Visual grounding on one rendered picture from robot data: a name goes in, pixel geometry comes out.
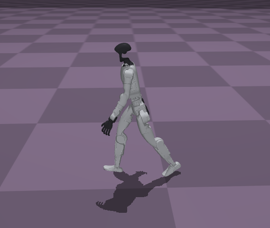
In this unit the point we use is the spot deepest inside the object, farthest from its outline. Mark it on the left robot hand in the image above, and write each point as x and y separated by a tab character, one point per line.
108	126

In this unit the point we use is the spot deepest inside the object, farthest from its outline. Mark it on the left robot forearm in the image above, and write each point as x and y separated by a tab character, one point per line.
120	105

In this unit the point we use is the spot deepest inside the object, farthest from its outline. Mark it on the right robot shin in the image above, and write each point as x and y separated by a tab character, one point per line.
118	152

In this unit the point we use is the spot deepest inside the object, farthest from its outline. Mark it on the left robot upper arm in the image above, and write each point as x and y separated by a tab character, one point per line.
128	77

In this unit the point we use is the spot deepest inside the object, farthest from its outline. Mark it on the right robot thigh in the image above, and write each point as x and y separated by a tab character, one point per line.
124	122

